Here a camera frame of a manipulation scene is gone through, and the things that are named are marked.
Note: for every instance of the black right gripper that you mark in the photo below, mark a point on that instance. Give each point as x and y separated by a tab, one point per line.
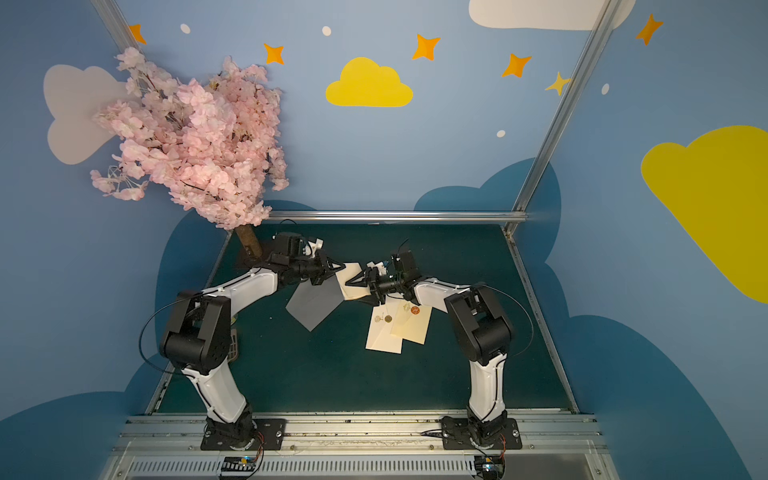
375	285

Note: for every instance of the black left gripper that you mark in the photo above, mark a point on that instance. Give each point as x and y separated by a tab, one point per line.
317	270

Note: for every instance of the cream paper sheet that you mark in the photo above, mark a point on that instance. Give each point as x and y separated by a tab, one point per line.
352	282

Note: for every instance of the grey envelope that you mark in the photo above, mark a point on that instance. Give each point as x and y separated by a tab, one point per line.
311	304

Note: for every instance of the white envelope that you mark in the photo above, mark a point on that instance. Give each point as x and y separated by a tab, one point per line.
380	337

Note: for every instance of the cream envelope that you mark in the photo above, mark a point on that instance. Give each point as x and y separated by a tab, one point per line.
411	327

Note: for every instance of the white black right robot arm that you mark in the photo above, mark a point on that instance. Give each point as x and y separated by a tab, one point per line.
481	327

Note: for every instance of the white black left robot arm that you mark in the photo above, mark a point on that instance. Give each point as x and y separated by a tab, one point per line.
197	337

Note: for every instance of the brown artificial tree trunk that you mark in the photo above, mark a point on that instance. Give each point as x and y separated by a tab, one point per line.
250	243

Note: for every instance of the brown plastic scoop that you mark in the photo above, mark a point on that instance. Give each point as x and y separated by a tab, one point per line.
233	353

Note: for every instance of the pink cherry blossom tree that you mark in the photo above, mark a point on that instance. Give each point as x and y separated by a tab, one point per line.
213	146

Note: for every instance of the left green circuit board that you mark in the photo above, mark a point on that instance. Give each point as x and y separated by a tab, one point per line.
243	467

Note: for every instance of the green circuit board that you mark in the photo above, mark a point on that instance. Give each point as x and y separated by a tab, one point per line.
243	467
489	467

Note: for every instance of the right green circuit board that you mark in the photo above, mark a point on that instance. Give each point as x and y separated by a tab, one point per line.
489	467

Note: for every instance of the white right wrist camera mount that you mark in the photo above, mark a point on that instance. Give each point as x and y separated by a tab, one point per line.
380	266

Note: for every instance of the dark metal tree base plate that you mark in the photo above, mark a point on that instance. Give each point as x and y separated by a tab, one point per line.
245	259

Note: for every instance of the aluminium back frame rail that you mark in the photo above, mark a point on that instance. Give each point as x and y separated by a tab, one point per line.
374	217

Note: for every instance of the aluminium right corner post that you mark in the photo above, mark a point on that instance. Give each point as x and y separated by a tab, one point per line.
589	58

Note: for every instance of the aluminium corner post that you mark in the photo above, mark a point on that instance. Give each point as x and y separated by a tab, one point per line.
115	23
589	58

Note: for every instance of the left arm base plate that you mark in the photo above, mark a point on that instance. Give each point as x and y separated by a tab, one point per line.
245	435

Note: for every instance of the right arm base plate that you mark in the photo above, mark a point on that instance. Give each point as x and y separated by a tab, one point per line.
471	434

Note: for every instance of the aluminium front rail platform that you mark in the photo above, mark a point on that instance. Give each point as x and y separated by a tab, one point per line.
364	445

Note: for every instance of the aluminium left corner post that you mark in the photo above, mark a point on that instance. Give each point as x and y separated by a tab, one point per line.
115	23

